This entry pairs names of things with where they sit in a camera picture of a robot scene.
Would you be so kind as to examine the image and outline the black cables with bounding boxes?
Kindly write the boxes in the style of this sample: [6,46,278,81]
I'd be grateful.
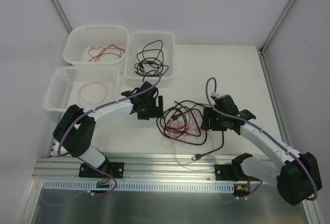
[155,100,224,161]

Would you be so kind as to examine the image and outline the black USB cable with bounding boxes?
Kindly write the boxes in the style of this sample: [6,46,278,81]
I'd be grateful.
[134,40,170,77]

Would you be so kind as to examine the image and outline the thick red wire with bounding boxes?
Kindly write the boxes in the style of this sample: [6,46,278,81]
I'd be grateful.
[87,44,126,62]

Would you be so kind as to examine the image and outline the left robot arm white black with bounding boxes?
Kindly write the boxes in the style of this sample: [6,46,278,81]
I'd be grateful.
[53,82,163,177]

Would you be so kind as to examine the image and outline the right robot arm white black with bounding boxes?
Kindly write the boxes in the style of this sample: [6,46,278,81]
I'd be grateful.
[202,92,322,205]

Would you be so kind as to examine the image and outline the white perforated rectangular basket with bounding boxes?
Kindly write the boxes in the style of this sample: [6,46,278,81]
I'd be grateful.
[124,31,176,86]

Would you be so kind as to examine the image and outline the white slotted basket front left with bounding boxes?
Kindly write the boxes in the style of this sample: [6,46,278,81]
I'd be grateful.
[43,66,120,113]

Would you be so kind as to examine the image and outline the white solid plastic tub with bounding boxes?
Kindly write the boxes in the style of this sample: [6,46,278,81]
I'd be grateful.
[62,25,129,71]

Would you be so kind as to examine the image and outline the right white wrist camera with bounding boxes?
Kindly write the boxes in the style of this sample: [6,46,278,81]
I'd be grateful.
[211,92,222,99]

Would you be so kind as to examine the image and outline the tangled thin red wires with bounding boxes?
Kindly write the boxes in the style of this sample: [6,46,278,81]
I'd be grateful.
[161,105,217,170]

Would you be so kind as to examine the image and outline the thin red wire in basket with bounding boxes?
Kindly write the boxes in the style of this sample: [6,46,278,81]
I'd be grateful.
[78,82,109,109]

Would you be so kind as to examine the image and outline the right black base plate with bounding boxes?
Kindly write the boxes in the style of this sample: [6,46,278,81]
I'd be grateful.
[214,164,236,181]

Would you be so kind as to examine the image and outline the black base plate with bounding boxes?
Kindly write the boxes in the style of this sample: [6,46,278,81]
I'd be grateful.
[214,164,236,181]
[78,159,125,179]

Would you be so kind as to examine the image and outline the aluminium mounting rail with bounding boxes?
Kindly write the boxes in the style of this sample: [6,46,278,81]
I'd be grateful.
[33,151,284,182]

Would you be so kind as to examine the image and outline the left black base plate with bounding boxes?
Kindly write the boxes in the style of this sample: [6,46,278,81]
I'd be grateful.
[78,159,125,179]

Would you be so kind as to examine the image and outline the right aluminium frame post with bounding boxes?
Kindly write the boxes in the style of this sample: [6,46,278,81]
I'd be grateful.
[258,0,311,55]

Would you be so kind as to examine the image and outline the aluminium frame post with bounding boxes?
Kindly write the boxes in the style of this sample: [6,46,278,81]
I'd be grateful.
[50,0,73,34]
[258,0,311,55]

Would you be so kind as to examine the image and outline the white slotted cable duct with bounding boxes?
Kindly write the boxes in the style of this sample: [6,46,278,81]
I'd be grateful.
[43,180,234,194]

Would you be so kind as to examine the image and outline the left aluminium frame post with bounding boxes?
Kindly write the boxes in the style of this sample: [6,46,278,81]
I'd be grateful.
[50,0,73,34]

